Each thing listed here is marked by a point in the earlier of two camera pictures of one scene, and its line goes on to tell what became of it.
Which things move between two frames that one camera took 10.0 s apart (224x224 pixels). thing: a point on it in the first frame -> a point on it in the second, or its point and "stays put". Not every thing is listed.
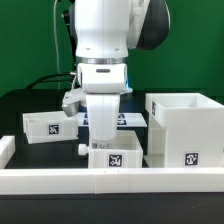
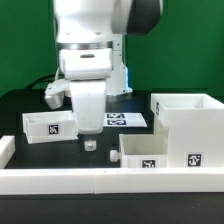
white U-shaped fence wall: [92, 181] stays put
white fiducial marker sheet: [124, 119] stays put
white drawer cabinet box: [185, 130] stays put
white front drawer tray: [126, 151] -> [148, 150]
